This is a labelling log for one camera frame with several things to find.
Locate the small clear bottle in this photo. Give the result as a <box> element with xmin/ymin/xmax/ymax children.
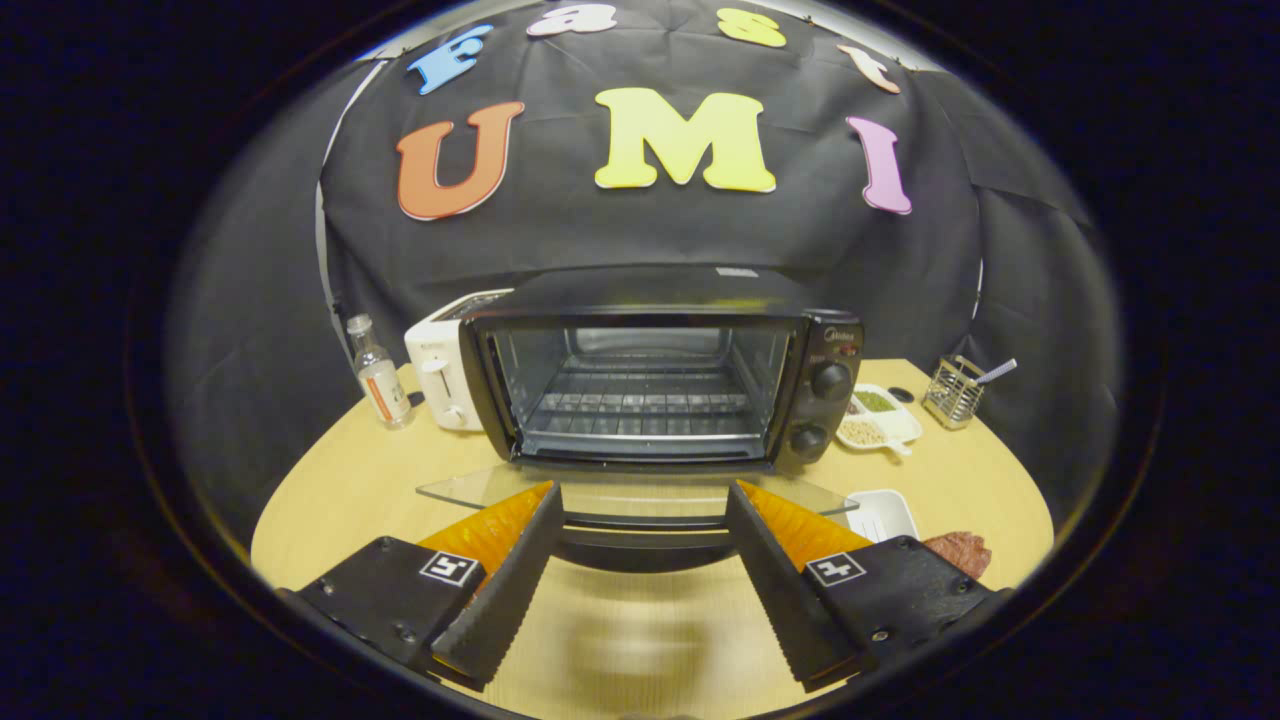
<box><xmin>346</xmin><ymin>314</ymin><xmax>415</xmax><ymax>431</ymax></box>

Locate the wire mesh holder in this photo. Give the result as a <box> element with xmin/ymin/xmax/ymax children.
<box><xmin>922</xmin><ymin>355</ymin><xmax>986</xmax><ymax>431</ymax></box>

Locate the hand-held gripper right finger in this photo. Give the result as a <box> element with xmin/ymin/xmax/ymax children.
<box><xmin>726</xmin><ymin>480</ymin><xmax>1011</xmax><ymax>693</ymax></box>

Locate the small white rectangular tray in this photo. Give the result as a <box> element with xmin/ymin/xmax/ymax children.
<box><xmin>845</xmin><ymin>489</ymin><xmax>919</xmax><ymax>544</ymax></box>

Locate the white divided dish with grains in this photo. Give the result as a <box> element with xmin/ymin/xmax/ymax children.
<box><xmin>836</xmin><ymin>383</ymin><xmax>923</xmax><ymax>457</ymax></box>

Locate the black toaster oven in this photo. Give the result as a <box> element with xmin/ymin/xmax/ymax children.
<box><xmin>417</xmin><ymin>265</ymin><xmax>866</xmax><ymax>573</ymax></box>

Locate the brown meat piece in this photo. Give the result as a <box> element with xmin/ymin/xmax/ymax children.
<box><xmin>922</xmin><ymin>531</ymin><xmax>993</xmax><ymax>581</ymax></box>

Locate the white pop-up toaster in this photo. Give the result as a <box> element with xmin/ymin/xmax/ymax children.
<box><xmin>404</xmin><ymin>289</ymin><xmax>515</xmax><ymax>433</ymax></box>

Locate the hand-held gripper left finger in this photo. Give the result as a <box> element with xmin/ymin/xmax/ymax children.
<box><xmin>275</xmin><ymin>480</ymin><xmax>566</xmax><ymax>691</ymax></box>

